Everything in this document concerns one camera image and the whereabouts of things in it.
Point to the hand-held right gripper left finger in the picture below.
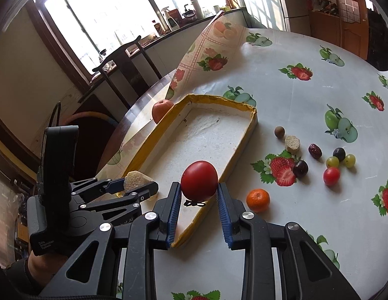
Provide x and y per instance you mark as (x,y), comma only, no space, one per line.
(174,212)

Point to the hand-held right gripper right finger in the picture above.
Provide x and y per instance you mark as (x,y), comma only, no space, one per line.
(224,215)

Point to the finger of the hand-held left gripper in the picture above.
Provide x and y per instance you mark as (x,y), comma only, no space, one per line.
(114,186)
(140,193)

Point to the bread chunk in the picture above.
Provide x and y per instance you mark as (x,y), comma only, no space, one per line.
(136,179)

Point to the orange mandarin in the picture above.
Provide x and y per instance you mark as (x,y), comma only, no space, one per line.
(258,200)

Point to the large red tomato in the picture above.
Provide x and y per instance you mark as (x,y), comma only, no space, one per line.
(199,179)

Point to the yellow-edged white foam tray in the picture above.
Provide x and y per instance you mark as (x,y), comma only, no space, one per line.
(197,131)

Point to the dark purple grape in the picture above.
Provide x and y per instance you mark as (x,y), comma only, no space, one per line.
(339,153)
(300,168)

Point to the round bread slice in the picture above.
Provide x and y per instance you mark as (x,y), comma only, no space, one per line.
(292,143)

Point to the red cherry tomato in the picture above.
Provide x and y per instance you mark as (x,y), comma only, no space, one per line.
(331,176)

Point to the green grape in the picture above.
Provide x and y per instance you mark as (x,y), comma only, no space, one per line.
(349,160)
(332,162)

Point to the orange-yellow hoop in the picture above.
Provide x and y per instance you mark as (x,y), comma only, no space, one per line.
(90,114)

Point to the red apple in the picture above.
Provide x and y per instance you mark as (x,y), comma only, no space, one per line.
(159,109)

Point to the brown longan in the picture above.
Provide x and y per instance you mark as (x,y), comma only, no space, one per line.
(279,132)

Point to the red jujube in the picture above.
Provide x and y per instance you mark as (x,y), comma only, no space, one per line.
(314,150)

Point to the dark wooden chair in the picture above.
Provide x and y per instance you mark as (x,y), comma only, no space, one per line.
(131,68)

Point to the fruit-print tablecloth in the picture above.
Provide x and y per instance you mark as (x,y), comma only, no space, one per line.
(275,78)

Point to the wooden-framed window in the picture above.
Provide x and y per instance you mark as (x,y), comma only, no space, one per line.
(103,15)

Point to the small brown bottle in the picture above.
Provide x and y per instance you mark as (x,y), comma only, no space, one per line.
(156,27)

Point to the white spray bottle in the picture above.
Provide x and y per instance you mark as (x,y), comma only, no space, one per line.
(170,22)

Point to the red-brown box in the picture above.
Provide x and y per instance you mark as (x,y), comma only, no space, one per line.
(177,14)

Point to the dark kettle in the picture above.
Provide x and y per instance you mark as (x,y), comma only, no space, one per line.
(190,15)

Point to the white thermos jug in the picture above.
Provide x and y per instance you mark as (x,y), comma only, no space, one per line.
(195,6)

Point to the white cup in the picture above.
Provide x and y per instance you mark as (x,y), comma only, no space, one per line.
(216,8)

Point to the wooden glass-pane door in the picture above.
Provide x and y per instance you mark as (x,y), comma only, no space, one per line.
(344,22)

